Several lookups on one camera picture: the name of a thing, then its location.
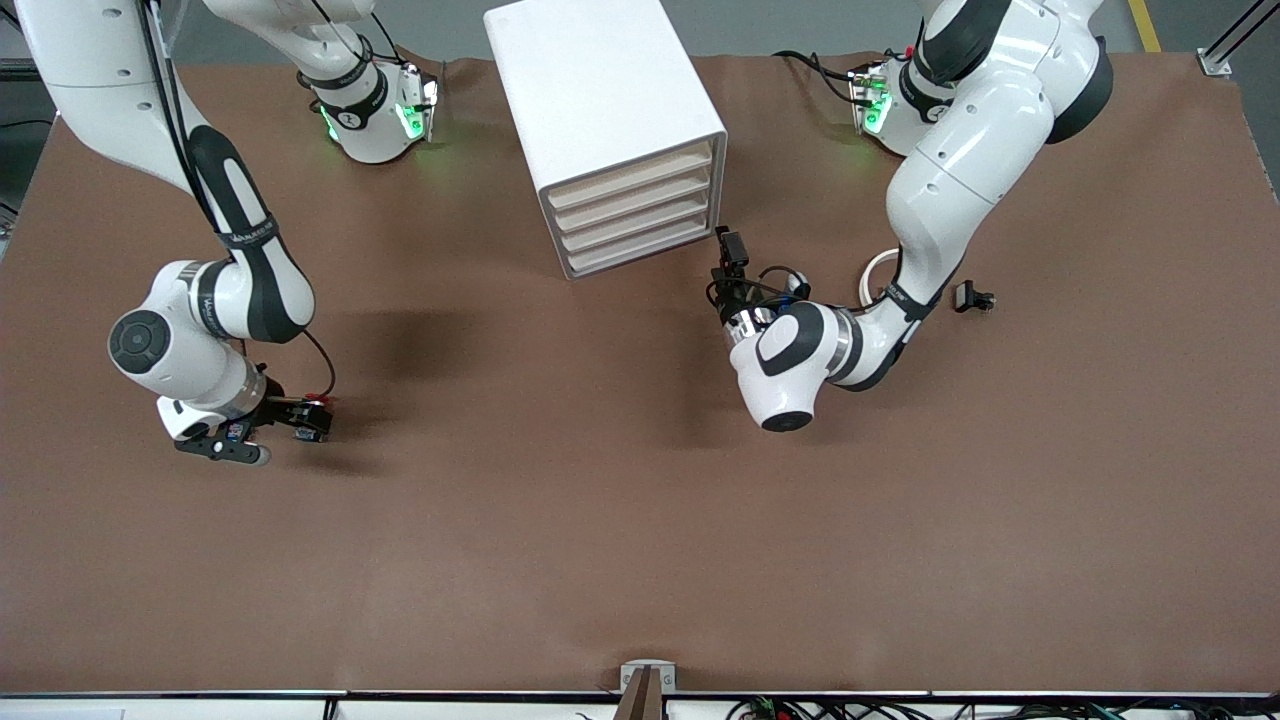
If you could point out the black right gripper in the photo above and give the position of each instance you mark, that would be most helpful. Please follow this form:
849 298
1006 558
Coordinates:
283 411

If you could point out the red push button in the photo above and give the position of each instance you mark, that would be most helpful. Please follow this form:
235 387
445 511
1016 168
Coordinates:
320 402

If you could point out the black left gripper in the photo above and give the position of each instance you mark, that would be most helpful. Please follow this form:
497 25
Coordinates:
734 297

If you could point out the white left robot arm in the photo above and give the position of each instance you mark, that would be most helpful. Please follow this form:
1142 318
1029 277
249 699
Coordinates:
960 170

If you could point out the brown table cover sheet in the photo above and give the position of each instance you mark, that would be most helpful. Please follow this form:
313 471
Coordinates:
640 500

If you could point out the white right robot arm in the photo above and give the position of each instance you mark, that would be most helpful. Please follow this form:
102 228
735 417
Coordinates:
180 350

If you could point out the grey metal bracket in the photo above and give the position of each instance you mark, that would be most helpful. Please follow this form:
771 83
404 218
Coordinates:
660 675

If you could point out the aluminium frame strut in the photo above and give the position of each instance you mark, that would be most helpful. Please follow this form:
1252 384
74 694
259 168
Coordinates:
20 68
1240 35

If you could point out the white curved plastic clamp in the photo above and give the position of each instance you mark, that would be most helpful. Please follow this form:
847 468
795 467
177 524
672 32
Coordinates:
866 278

